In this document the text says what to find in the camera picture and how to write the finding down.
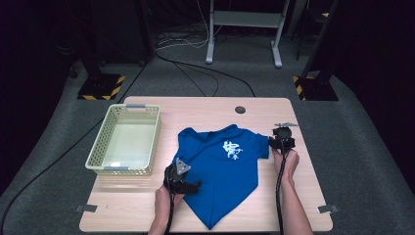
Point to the grey table bracket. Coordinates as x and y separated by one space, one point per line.
86 208
329 209

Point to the white metal stand frame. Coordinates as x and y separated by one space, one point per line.
248 19

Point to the black stand with striped base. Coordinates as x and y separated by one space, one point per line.
314 88
101 86

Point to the blue t-shirt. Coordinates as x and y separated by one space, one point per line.
221 176

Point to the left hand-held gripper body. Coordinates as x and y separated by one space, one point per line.
176 174

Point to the person's right hand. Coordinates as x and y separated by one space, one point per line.
288 163

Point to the cream perforated plastic basket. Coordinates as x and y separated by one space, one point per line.
127 143

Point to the person's left hand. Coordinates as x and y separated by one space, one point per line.
164 204

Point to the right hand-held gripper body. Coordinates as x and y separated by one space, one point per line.
284 137

